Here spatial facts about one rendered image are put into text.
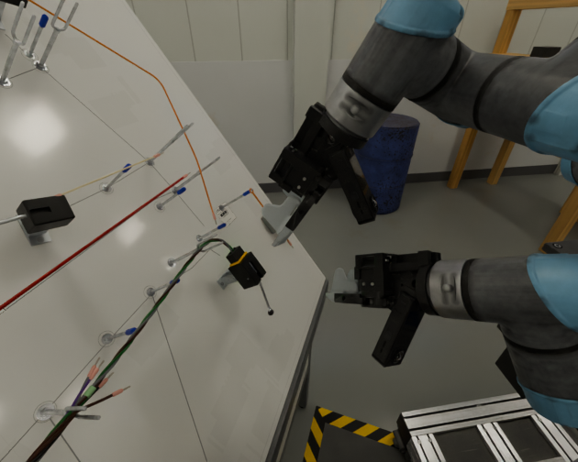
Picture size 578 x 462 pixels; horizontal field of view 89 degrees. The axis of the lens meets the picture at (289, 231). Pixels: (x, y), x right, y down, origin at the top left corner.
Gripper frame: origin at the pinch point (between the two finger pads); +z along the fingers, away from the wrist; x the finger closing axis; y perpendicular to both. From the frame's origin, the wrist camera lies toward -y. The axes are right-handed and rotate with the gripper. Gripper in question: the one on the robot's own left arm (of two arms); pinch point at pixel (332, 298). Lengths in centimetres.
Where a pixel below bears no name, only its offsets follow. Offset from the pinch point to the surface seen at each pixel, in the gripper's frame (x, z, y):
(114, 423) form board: 32.1, 9.3, -17.4
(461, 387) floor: -133, 38, -45
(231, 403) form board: 12.2, 13.8, -19.8
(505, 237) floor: -267, 50, 54
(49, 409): 39.5, 7.0, -13.5
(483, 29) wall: -234, 38, 244
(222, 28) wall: -32, 159, 211
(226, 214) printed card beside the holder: 11.9, 23.7, 18.4
